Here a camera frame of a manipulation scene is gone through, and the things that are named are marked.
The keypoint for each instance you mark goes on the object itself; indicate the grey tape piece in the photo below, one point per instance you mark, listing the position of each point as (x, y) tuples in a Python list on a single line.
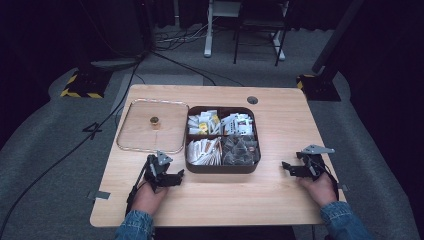
[(343, 187), (99, 195)]

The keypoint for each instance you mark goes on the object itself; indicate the clear lid with brass knob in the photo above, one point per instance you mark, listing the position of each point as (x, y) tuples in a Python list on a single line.
[(150, 133)]

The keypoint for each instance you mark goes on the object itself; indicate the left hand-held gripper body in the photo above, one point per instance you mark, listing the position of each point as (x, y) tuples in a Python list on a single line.
[(159, 169)]

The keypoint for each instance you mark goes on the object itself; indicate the black yellow striped stand base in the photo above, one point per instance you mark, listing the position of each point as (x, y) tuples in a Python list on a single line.
[(318, 88), (87, 85)]

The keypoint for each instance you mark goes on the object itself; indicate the person's right hand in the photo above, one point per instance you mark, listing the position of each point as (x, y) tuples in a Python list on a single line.
[(320, 191)]

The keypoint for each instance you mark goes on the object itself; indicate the pile of white orange stick packets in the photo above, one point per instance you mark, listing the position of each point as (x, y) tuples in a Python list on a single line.
[(204, 151)]

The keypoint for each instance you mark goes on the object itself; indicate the pile of white yellow packets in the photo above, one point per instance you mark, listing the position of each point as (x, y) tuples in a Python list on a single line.
[(203, 124)]

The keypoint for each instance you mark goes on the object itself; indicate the pile of white red-label packets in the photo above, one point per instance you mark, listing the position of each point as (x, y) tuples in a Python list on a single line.
[(238, 124)]

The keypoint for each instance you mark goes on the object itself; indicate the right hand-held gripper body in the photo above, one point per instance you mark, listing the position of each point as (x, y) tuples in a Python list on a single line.
[(313, 163)]

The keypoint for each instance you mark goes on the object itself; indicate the white desk frame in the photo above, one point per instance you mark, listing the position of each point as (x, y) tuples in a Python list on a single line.
[(209, 30)]

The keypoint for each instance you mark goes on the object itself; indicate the grey metal stand post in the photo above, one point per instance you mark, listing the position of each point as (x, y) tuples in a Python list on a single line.
[(336, 35)]

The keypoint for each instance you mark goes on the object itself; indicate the person's left hand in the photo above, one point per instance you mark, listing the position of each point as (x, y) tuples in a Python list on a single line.
[(146, 199)]

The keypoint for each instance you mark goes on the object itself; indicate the grey round table grommet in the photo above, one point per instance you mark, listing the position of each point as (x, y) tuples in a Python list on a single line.
[(252, 100)]

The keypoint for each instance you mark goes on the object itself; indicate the pile of clear pyramid tea bags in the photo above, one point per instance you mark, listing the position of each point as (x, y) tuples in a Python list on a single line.
[(240, 150)]

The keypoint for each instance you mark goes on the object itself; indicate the black metal chair frame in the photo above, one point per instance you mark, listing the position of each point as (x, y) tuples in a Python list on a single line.
[(258, 23)]

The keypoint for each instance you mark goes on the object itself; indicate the brown four-compartment box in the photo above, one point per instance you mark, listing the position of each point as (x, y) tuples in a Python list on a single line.
[(220, 169)]

